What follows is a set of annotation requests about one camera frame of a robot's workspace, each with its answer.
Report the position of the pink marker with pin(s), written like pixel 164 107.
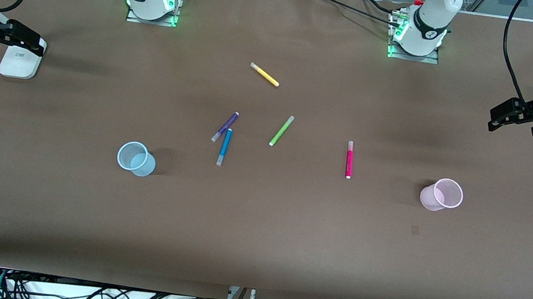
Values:
pixel 349 160

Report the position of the blue marker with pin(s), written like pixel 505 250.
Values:
pixel 224 146

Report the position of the pink mesh cup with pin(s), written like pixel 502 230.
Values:
pixel 429 198

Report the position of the blue mesh cup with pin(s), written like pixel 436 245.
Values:
pixel 144 168

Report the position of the purple marker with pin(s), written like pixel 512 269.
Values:
pixel 225 126

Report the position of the green marker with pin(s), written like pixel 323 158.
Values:
pixel 281 130

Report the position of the yellow marker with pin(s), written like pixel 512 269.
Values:
pixel 265 74

